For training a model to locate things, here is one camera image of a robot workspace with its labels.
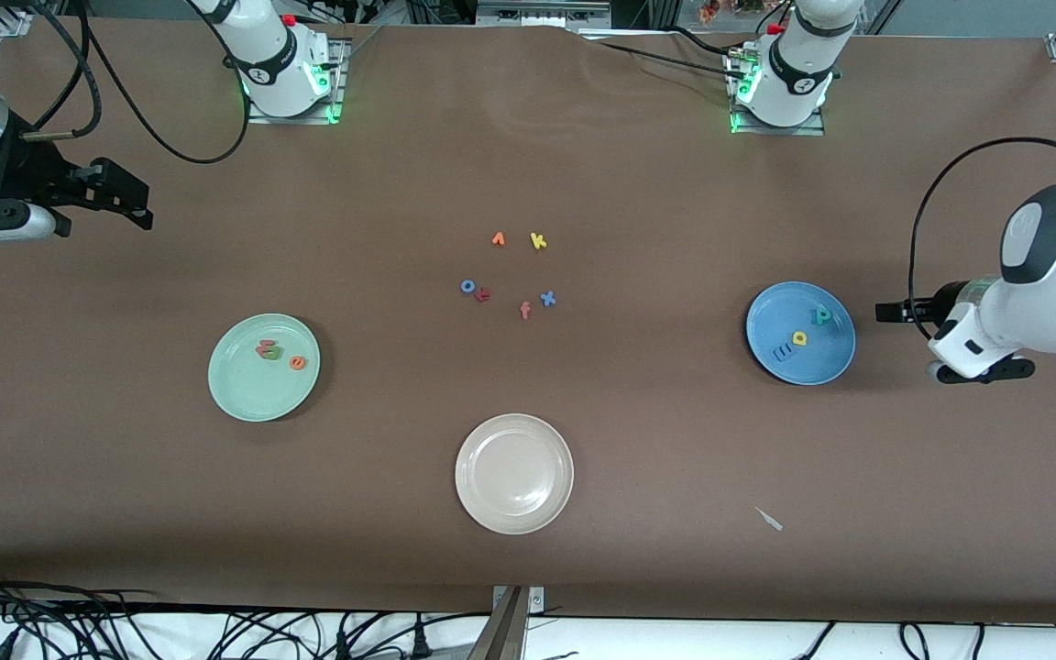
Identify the blue plate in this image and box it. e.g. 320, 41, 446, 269
746, 281, 856, 386

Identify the light green plate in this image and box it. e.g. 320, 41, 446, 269
208, 313, 321, 423

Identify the brown table cover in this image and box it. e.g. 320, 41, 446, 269
0, 16, 1056, 624

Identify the beige plate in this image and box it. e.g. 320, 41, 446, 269
455, 413, 575, 535

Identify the grey metal pole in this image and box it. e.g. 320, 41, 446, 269
468, 587, 529, 660

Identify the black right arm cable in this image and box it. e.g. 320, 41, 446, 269
24, 0, 251, 166

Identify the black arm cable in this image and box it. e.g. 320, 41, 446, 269
24, 0, 251, 166
908, 137, 1056, 345

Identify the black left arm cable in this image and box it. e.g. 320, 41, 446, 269
908, 137, 1056, 345

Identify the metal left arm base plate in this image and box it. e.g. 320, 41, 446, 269
725, 46, 827, 137

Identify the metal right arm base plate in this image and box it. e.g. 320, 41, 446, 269
247, 37, 347, 126

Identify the black cable on table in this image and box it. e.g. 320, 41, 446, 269
597, 39, 749, 83

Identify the grey metal frame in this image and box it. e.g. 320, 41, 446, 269
478, 0, 611, 30

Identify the silver metal bracket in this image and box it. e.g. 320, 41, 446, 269
491, 585, 545, 615

